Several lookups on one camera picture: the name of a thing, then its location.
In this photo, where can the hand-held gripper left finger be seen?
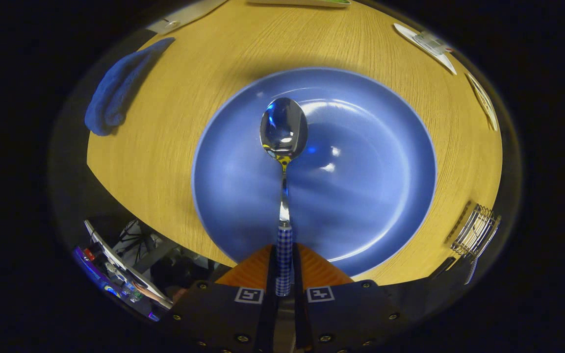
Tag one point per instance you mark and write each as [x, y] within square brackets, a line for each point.
[223, 314]

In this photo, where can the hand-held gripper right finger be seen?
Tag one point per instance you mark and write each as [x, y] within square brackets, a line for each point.
[346, 314]

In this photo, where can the blue round plate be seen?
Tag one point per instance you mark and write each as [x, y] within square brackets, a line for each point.
[371, 171]

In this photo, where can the laptop with purple screen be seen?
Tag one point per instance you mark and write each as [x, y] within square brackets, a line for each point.
[89, 262]

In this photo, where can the blue folded cloth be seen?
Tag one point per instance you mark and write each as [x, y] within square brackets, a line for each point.
[111, 93]

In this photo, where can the white divided snack dish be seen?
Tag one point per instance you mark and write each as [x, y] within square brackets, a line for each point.
[483, 100]

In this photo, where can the white square coaster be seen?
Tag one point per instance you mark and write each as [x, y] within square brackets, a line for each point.
[447, 63]

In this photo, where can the silver drink can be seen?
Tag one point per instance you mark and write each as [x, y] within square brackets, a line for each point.
[434, 44]

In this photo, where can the white toaster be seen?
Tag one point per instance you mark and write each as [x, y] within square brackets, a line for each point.
[184, 17]

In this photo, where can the plate of toy food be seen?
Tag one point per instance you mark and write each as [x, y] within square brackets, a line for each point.
[302, 2]

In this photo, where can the black table bracket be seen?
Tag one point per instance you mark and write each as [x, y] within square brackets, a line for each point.
[443, 267]

